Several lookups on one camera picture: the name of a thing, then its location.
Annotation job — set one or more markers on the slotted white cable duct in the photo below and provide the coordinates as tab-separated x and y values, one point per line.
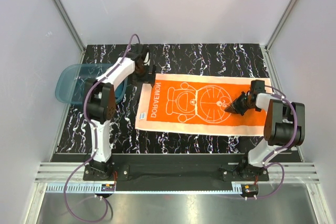
125	188

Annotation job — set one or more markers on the right small circuit board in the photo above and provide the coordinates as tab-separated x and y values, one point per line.
251	188

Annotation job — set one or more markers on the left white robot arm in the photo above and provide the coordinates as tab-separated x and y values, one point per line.
99	120

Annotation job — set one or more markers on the orange and cream Doraemon towel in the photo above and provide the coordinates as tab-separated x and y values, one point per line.
191	104

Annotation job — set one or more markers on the translucent blue plastic tray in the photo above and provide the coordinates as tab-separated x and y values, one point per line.
71	85

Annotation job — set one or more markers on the left small circuit board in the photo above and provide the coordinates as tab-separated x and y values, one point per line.
108	187

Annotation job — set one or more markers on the small circuit board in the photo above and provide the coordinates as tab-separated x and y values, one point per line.
108	187
251	188

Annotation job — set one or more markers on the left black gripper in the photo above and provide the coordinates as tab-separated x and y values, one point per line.
148	76

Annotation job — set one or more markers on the aluminium frame rail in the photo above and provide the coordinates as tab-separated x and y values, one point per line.
291	173

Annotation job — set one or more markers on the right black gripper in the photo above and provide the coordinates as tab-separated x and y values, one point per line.
243	102

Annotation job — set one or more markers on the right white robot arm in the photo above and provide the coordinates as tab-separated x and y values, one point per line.
284	127

